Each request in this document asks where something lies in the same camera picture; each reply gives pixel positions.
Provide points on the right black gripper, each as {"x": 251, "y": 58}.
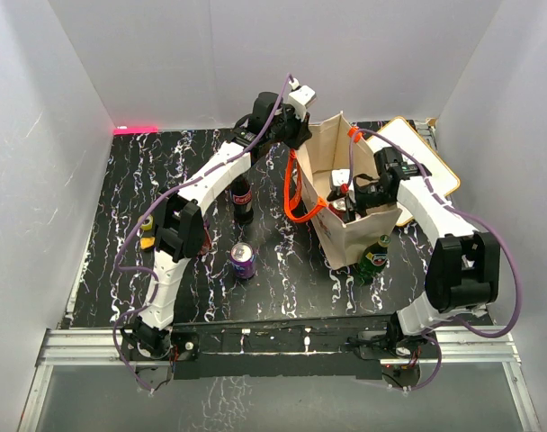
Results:
{"x": 359, "y": 211}

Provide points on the yellow bow-shaped sponge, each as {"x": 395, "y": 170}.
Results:
{"x": 147, "y": 243}

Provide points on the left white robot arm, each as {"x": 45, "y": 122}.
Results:
{"x": 179, "y": 219}

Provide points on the pink marker strip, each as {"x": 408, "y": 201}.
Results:
{"x": 134, "y": 130}

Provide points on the green glass bottle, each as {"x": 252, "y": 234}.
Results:
{"x": 374, "y": 259}

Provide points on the purple soda can front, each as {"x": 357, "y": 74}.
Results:
{"x": 242, "y": 257}

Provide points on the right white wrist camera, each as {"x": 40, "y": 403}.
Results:
{"x": 340, "y": 180}

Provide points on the glass cola bottle red cap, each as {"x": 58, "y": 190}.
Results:
{"x": 241, "y": 197}

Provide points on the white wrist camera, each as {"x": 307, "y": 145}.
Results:
{"x": 340, "y": 180}
{"x": 301, "y": 97}

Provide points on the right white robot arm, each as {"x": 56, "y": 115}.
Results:
{"x": 462, "y": 274}

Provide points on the yellow tape roll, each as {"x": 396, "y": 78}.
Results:
{"x": 147, "y": 224}

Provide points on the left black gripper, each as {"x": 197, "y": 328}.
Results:
{"x": 301, "y": 130}

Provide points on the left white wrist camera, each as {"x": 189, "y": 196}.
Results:
{"x": 301, "y": 97}

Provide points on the white board wooden frame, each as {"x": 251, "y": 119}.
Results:
{"x": 402, "y": 133}

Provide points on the red cola can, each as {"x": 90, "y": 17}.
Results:
{"x": 338, "y": 207}
{"x": 206, "y": 244}

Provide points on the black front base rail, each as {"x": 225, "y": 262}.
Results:
{"x": 358, "y": 346}

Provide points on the beige canvas bag orange handles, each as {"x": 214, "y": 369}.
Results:
{"x": 315, "y": 190}

